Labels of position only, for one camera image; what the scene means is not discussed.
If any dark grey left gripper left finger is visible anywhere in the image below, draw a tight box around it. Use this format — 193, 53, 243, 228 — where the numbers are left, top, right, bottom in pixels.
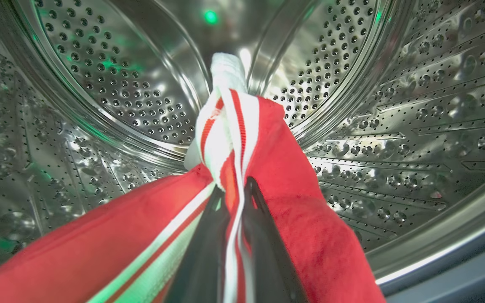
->
165, 185, 230, 303

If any perforated stainless steel drum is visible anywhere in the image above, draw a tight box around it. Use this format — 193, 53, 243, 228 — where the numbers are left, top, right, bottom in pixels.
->
0, 0, 485, 287

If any red white striped top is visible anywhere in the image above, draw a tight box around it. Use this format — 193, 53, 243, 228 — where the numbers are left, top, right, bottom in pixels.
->
0, 53, 386, 303

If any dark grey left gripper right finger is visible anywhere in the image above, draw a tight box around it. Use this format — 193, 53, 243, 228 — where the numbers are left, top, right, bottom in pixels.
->
242, 177, 308, 303

